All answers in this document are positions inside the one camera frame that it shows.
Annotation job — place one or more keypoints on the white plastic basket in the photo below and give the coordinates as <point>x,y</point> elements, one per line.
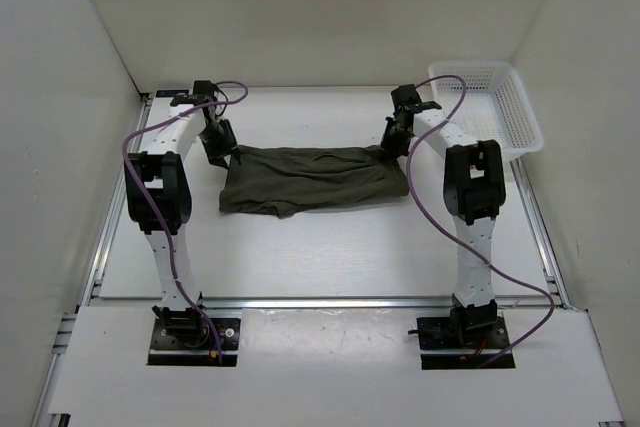
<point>495,107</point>

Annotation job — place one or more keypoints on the olive green shorts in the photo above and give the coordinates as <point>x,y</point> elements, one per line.
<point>284,181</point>

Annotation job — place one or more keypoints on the aluminium rail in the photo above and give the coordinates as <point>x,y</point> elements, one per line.
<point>324,303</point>
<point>551,268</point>
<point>98,194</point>

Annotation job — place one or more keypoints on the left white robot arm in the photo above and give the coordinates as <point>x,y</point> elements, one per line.
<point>159,201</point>

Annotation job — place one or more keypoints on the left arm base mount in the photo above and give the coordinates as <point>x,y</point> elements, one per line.
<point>185,339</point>

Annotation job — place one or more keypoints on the aluminium front rail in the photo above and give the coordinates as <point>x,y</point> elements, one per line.
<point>324,303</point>

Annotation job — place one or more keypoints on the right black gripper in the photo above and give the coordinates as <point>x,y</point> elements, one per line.
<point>387,143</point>

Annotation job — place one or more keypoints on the aluminium left rail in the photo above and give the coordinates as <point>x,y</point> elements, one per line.
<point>98,194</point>

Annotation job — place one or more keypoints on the aluminium right rail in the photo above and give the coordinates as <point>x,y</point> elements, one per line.
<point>551,268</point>

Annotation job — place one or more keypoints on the blue corner label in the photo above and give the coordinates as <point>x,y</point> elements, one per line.
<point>166,93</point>

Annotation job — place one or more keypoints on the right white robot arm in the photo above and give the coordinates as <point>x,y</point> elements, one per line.
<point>473,192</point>

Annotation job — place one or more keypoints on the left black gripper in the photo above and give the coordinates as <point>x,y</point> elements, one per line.
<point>226,148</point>

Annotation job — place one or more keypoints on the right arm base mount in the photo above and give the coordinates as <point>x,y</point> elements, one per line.
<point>441,349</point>

